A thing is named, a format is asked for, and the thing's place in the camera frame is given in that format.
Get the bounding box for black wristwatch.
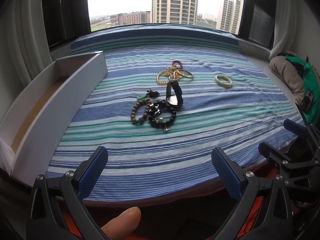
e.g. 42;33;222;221
166;80;183;108

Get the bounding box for black bead bracelet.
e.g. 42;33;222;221
147;99;177;132

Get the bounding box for person's left hand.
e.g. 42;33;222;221
101;206;141;239

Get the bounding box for green cloth bag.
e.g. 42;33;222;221
285;54;319;126

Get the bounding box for beige folded blanket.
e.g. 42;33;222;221
269;56;304;104

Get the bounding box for pale green jade bangle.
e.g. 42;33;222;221
214;74;233;88

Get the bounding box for white open storage box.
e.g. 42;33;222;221
1;51;107;186

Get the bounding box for white right curtain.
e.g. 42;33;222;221
268;0;298;60

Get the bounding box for white curtain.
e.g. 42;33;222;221
268;0;298;60
4;0;54;86

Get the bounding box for gold bangle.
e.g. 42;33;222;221
175;69;194;79

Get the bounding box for blue green striped bedsheet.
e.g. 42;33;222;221
46;24;303;203

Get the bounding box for white left curtain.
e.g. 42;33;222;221
4;0;54;86

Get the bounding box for brown wooden bead bracelet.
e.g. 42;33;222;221
130;97;153;126

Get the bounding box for dark charm bracelet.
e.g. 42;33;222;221
147;99;167;117

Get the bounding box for gold bead necklace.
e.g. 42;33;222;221
156;64;186;86

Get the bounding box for green pendant black cord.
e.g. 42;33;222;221
136;89;160;101

